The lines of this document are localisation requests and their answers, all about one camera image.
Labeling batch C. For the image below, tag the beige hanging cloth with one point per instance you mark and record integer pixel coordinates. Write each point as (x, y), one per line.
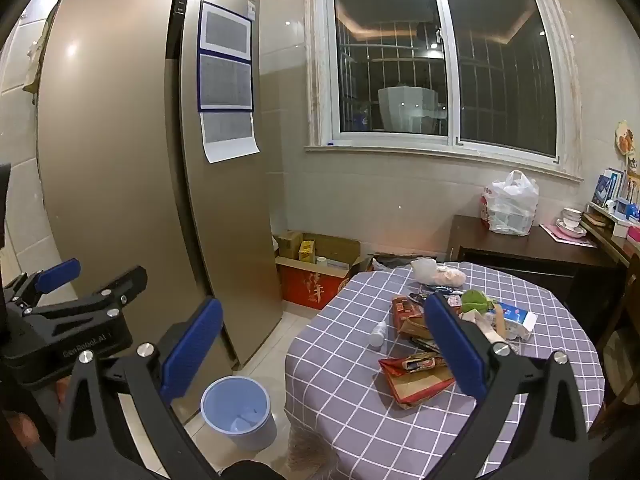
(35, 70)

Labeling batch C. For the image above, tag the white framed sliding window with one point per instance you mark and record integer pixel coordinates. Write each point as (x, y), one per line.
(390, 60)

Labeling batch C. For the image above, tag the stacked white bowls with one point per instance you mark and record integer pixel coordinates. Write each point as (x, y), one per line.
(571, 220)

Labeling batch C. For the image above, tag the red orange snack wrapper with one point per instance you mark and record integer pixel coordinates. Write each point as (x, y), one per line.
(415, 385)

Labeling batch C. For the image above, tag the red printed cardboard box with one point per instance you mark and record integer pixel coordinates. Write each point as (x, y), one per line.
(305, 285)

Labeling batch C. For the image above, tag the white blue medicine box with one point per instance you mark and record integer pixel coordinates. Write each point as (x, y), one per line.
(338, 264)

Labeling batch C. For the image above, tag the brown red snack packet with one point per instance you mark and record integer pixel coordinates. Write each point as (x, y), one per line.
(407, 317)

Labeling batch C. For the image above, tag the small brown cardboard box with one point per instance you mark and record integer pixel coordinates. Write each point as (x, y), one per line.
(287, 245)

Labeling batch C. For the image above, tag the large blue framed paper sheet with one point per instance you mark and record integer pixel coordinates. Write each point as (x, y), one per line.
(225, 82)

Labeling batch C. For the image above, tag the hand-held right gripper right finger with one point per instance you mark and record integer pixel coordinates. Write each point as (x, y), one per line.
(452, 345)

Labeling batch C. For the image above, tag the brown printed cardboard box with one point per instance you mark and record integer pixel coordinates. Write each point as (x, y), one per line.
(395, 262)

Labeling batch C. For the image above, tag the champagne gold refrigerator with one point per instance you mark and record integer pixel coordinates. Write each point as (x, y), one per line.
(115, 160)

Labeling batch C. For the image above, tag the dark wooden cabinet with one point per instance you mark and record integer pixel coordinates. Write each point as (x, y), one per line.
(550, 255)

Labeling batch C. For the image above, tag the white plastic shopping bag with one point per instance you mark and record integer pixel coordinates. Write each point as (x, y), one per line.
(510, 205)

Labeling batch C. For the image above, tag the paper fan wall decoration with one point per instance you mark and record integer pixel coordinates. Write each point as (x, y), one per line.
(625, 137)

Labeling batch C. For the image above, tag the beige paper scrap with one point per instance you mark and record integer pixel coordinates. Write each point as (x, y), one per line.
(492, 335)

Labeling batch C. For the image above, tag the dark foil wrapper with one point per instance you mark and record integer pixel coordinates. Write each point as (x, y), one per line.
(442, 291)

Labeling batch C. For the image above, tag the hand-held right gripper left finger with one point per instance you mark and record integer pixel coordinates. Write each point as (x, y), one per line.
(192, 355)

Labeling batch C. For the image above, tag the white blue tissue packet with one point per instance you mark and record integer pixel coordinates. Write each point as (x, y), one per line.
(515, 317)

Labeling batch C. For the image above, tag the dark wooden chair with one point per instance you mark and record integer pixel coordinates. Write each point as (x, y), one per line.
(620, 310)

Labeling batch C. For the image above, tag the green wrapper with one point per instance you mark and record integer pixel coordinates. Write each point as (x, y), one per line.
(475, 300)

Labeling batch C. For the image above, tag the row of books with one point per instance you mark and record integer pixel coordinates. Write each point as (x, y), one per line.
(612, 185)

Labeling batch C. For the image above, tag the dark wooden shelf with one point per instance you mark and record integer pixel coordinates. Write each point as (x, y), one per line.
(607, 242)

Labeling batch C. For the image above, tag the purple checked tablecloth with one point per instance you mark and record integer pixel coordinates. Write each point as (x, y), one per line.
(350, 360)

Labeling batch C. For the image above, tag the small white bottle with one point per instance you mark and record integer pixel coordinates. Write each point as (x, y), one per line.
(377, 335)

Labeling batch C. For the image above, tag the pink placemat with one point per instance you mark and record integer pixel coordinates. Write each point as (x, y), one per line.
(552, 234)

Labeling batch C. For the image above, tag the yellow carton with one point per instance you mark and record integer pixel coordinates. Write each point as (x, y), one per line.
(306, 252)

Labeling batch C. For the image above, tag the small blue framed paper sheet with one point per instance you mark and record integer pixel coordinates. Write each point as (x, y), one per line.
(225, 30)

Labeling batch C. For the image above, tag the blue plastic waste bin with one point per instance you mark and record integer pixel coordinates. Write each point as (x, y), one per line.
(235, 400)

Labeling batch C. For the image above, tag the white printed paper sheet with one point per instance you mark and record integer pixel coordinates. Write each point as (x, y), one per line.
(230, 145)

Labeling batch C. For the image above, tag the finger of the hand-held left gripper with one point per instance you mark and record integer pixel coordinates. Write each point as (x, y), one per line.
(125, 282)
(60, 271)

